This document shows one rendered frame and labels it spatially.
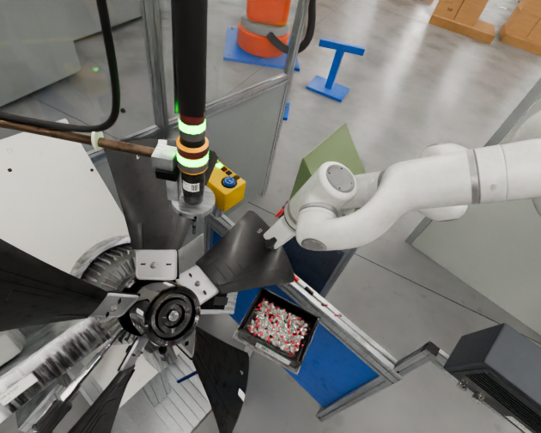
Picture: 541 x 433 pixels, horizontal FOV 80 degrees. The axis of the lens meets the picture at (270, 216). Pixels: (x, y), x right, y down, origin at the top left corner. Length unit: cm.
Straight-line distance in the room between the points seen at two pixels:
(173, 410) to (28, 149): 132
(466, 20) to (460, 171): 746
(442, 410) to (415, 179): 182
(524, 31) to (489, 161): 800
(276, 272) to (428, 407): 156
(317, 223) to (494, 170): 28
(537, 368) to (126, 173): 94
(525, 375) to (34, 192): 110
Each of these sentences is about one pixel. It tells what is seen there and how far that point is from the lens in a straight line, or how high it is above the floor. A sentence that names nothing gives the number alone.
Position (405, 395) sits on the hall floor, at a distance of 218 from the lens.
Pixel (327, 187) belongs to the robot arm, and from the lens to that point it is 59.
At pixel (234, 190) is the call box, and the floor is 107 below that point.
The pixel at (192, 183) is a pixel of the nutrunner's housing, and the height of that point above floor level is 151.
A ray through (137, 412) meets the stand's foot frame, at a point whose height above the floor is 8.
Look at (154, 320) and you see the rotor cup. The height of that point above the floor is 123.
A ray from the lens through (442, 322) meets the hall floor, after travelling 250.
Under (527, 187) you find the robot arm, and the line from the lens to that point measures 60.
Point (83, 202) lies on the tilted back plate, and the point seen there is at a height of 122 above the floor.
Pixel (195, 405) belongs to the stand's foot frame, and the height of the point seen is 8.
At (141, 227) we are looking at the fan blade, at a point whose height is 129.
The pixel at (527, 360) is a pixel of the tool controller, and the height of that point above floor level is 124.
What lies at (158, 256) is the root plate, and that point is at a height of 126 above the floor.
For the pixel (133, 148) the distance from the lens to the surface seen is 50.
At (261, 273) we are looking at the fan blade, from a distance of 82.
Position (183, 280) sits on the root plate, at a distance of 78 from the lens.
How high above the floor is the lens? 186
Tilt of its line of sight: 49 degrees down
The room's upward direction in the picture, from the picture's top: 15 degrees clockwise
